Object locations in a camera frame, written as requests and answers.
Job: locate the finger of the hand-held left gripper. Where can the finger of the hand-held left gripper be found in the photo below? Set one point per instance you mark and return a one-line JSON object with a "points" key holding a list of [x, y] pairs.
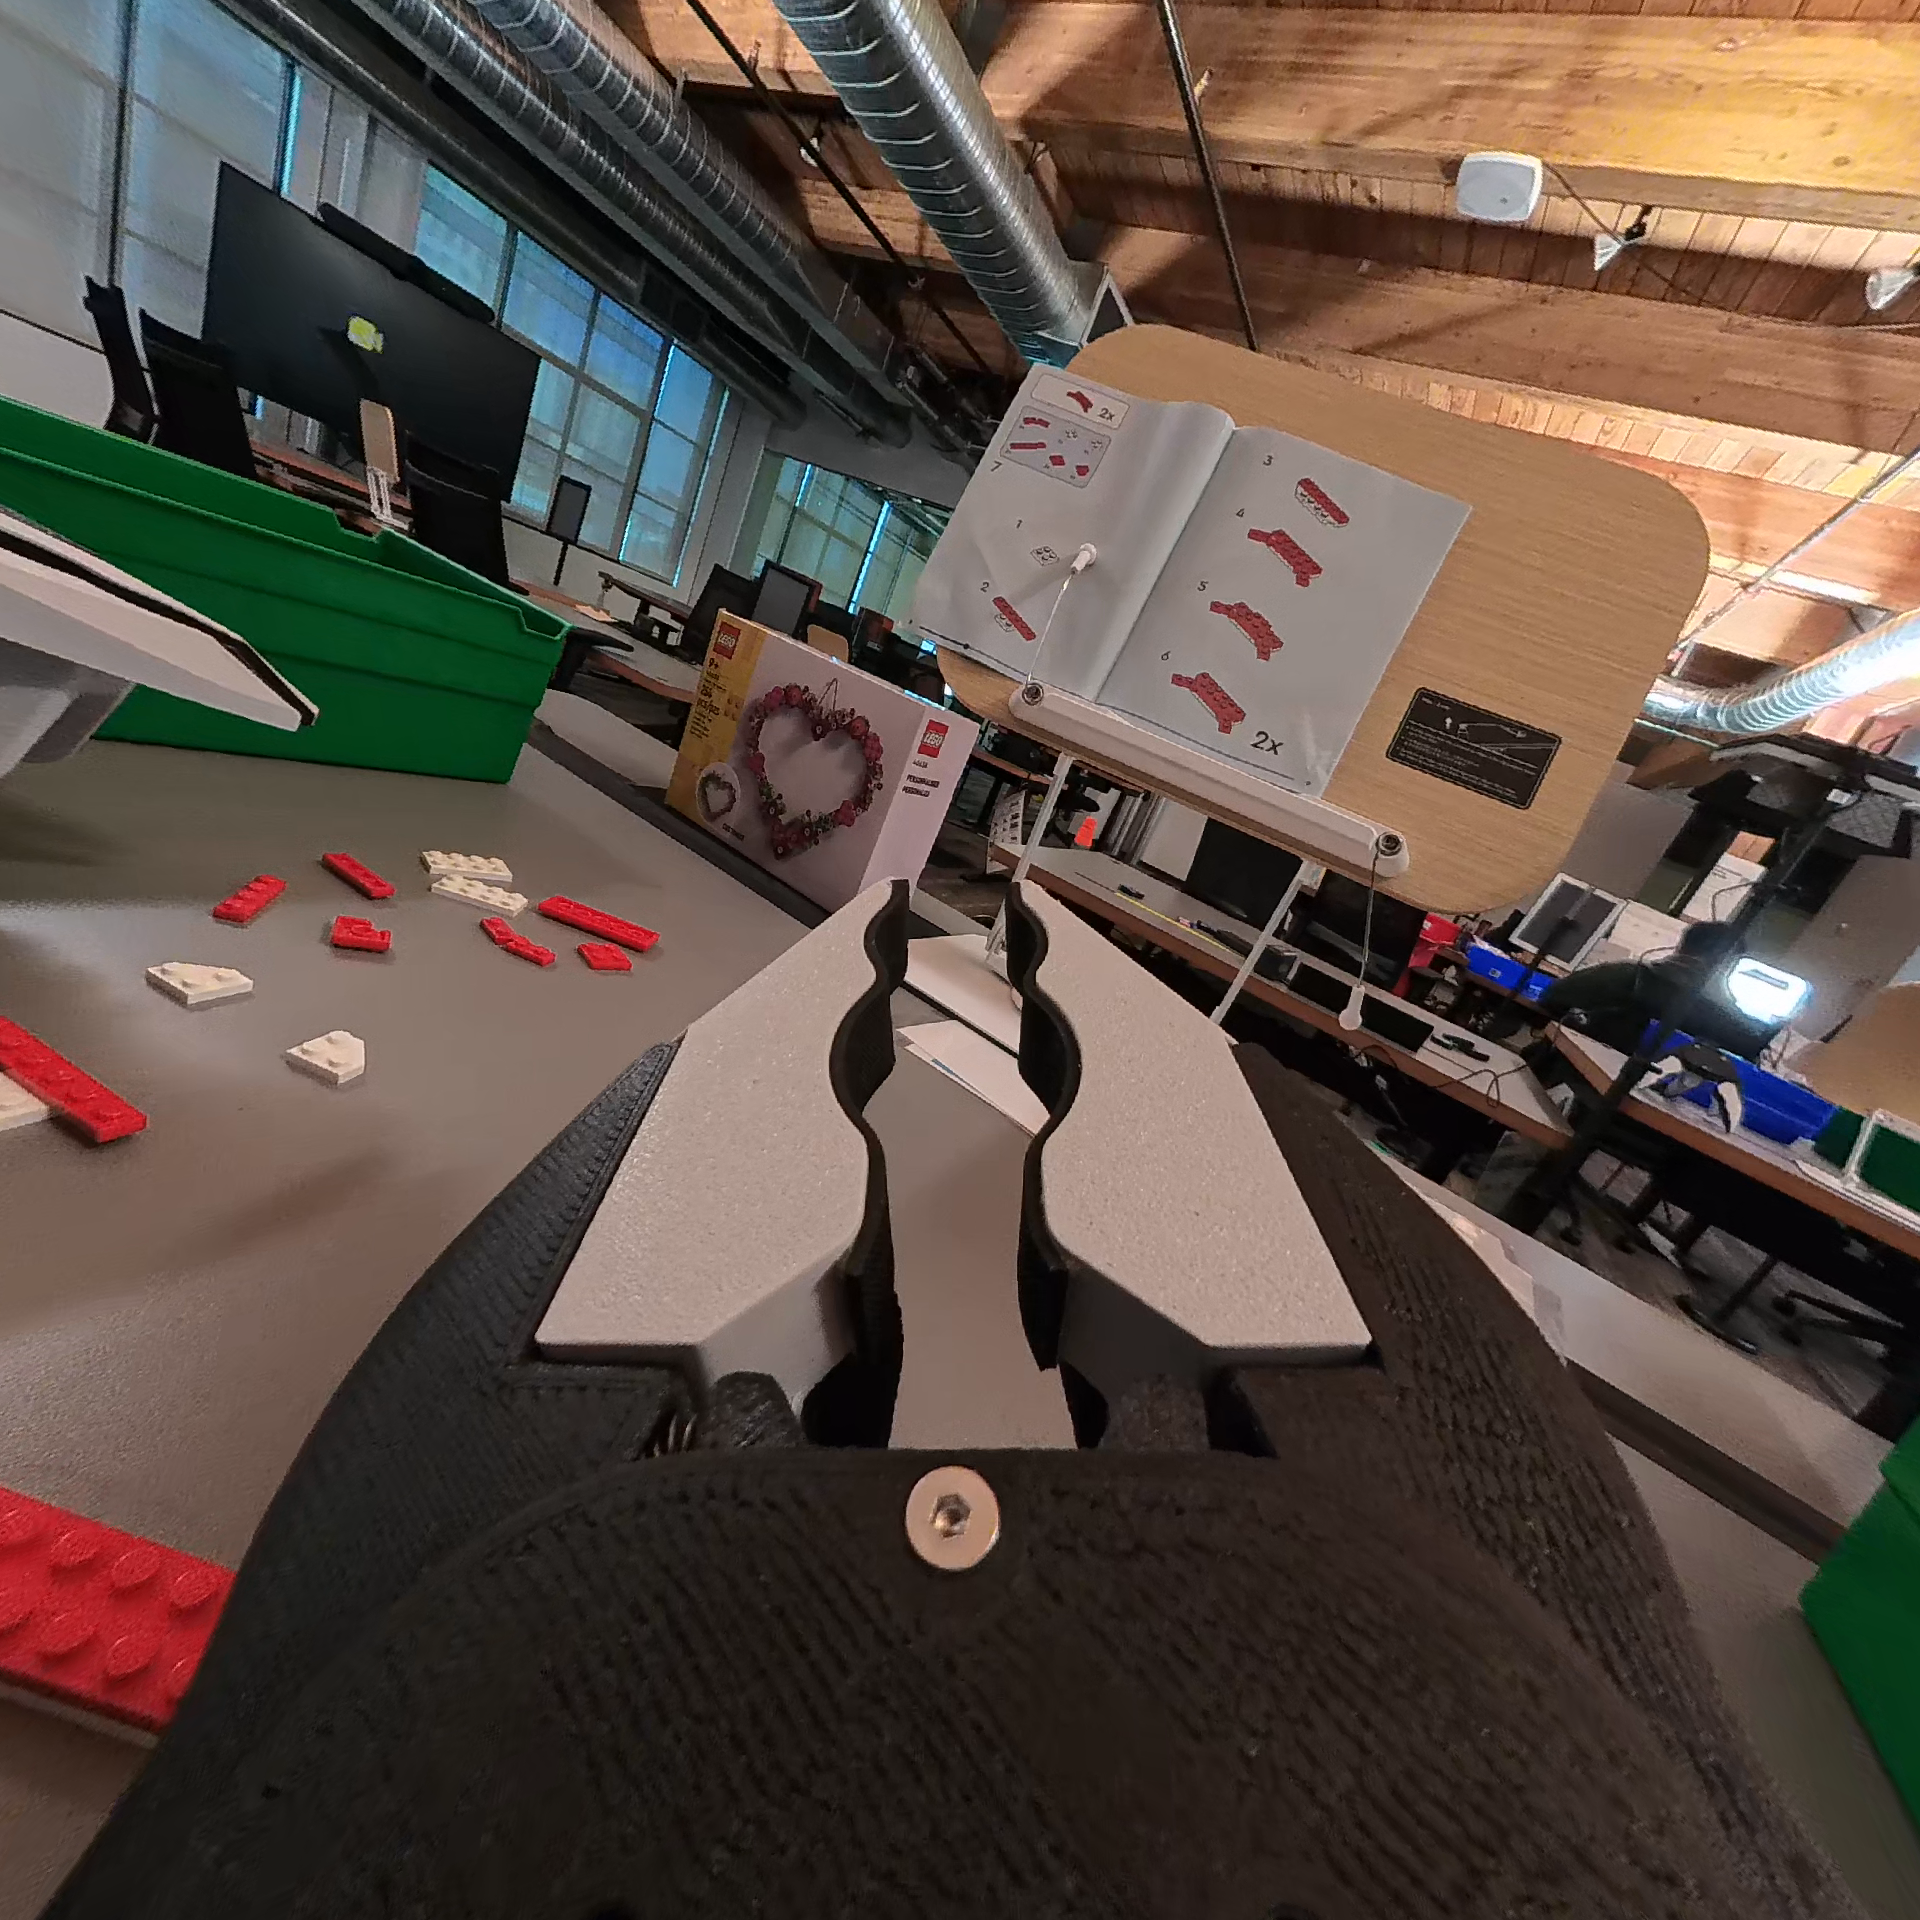
{"points": [[91, 616]]}

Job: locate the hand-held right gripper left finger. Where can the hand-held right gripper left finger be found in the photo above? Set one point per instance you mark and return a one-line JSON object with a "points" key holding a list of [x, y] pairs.
{"points": [[720, 1202]]}

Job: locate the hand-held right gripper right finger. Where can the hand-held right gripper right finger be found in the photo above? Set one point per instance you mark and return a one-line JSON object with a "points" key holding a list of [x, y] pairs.
{"points": [[1202, 1202]]}

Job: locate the green plastic bin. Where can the green plastic bin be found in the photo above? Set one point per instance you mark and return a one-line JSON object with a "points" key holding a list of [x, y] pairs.
{"points": [[1875, 1621], [376, 691], [182, 482]]}

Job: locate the red white toy brick frame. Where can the red white toy brick frame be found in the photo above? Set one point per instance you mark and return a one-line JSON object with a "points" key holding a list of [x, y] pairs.
{"points": [[91, 1589]]}

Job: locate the yellow white toy set box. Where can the yellow white toy set box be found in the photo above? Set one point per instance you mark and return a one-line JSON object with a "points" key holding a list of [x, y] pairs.
{"points": [[931, 839]]}

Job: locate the black office chair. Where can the black office chair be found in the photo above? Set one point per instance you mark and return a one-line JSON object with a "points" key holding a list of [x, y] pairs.
{"points": [[458, 510], [117, 359], [195, 398]]}

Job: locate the red toy brick wedge plate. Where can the red toy brick wedge plate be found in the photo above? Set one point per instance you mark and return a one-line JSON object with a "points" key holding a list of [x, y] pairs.
{"points": [[604, 956]]}

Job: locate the long office desk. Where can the long office desk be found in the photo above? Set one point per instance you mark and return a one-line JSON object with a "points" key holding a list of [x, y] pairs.
{"points": [[1141, 902]]}

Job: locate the red narrow toy brick plate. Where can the red narrow toy brick plate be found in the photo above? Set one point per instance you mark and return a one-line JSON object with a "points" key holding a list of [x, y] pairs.
{"points": [[357, 876], [250, 900]]}

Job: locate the red curved toy brick piece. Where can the red curved toy brick piece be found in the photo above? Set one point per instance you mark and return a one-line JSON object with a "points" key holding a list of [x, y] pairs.
{"points": [[517, 943]]}

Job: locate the blue storage bin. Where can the blue storage bin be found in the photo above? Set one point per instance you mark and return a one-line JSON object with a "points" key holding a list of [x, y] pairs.
{"points": [[1507, 970], [1770, 1096]]}

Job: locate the white rectangular toy brick plate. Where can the white rectangular toy brick plate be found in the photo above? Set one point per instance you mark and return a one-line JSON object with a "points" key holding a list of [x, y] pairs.
{"points": [[482, 898], [464, 868]]}

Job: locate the red notched toy brick wedge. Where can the red notched toy brick wedge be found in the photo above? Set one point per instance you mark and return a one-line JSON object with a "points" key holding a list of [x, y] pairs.
{"points": [[357, 939]]}

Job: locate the open instruction booklet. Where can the open instruction booklet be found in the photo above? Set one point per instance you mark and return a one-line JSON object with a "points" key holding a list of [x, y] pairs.
{"points": [[1381, 661]]}

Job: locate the wooden book stand white base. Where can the wooden book stand white base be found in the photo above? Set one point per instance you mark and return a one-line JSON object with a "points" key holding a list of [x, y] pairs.
{"points": [[1530, 600]]}

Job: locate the black standing desk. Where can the black standing desk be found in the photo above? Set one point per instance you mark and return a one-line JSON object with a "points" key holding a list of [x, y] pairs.
{"points": [[1800, 773]]}

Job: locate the ceiling track light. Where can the ceiling track light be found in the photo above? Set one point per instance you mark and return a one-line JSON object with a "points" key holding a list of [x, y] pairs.
{"points": [[1894, 285], [1622, 242]]}

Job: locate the white ceiling access point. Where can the white ceiling access point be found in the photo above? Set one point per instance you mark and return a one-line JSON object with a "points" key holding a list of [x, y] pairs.
{"points": [[1500, 189]]}

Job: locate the large black wall screen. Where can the large black wall screen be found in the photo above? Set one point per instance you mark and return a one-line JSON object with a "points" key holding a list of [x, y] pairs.
{"points": [[330, 359]]}

